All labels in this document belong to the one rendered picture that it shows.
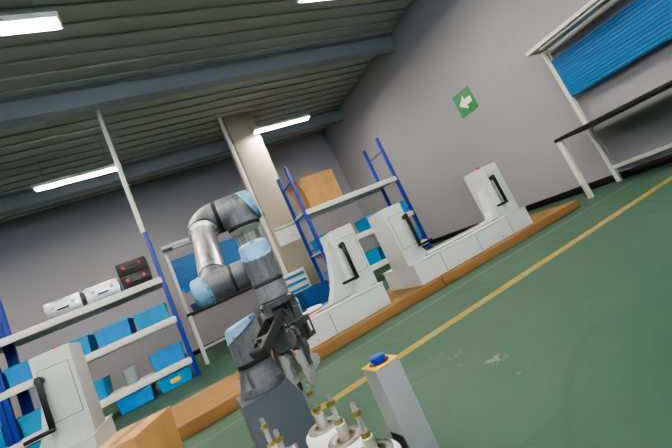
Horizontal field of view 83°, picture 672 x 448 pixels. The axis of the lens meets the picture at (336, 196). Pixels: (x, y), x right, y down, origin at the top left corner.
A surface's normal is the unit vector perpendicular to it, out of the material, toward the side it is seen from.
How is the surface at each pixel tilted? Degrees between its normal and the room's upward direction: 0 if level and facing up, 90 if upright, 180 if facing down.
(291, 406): 90
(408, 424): 90
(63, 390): 90
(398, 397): 90
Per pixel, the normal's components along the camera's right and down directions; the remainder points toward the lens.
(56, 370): 0.34, -0.31
